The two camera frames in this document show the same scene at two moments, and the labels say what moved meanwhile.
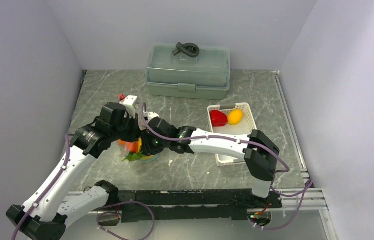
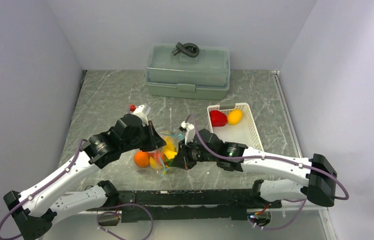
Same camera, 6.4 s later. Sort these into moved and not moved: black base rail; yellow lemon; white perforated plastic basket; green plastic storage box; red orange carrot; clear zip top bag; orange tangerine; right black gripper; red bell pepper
Moved: right black gripper; clear zip top bag; red orange carrot; orange tangerine
Not moved: red bell pepper; white perforated plastic basket; green plastic storage box; yellow lemon; black base rail
